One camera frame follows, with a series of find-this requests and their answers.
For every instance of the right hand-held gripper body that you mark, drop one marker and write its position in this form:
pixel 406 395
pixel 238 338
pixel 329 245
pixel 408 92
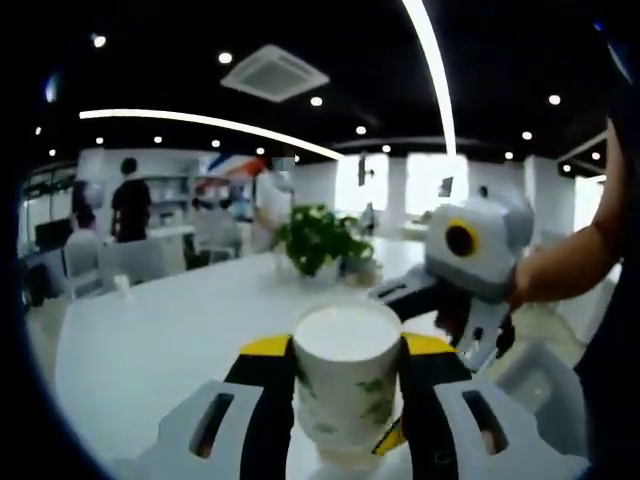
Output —
pixel 495 250

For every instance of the small wall-mounted screen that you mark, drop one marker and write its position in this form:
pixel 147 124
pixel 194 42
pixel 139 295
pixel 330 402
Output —
pixel 363 170
pixel 446 186

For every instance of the white wall shelving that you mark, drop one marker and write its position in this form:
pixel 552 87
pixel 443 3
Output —
pixel 172 200

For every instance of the green potted plant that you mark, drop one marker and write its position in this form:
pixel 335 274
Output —
pixel 315 240

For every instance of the person's dark shirt torso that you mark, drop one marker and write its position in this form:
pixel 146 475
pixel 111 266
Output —
pixel 615 350

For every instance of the black computer monitor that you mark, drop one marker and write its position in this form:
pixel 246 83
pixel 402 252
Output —
pixel 52 232

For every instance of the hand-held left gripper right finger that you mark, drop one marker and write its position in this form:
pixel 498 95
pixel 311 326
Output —
pixel 450 430

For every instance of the leaf-print white paper cup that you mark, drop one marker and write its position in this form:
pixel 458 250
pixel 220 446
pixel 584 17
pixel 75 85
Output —
pixel 122 284
pixel 345 360

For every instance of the grey desk partition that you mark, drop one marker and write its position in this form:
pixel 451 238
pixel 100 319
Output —
pixel 135 260

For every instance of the ceiling air conditioner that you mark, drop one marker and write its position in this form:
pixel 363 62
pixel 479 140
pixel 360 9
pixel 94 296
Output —
pixel 275 74

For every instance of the small beige container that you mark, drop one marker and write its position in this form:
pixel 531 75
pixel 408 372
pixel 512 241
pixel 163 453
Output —
pixel 369 272

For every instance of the round ceiling spotlights group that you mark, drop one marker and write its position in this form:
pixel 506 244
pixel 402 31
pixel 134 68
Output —
pixel 225 57

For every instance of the long curved ceiling light strip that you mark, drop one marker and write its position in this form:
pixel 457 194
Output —
pixel 200 118

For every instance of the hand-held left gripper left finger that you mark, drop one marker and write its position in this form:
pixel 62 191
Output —
pixel 225 430

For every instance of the red blue striped wall banner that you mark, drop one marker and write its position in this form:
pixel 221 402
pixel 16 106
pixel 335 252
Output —
pixel 235 167

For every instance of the long straight ceiling light strip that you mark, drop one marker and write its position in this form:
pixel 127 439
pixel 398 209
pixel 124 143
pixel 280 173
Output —
pixel 434 65

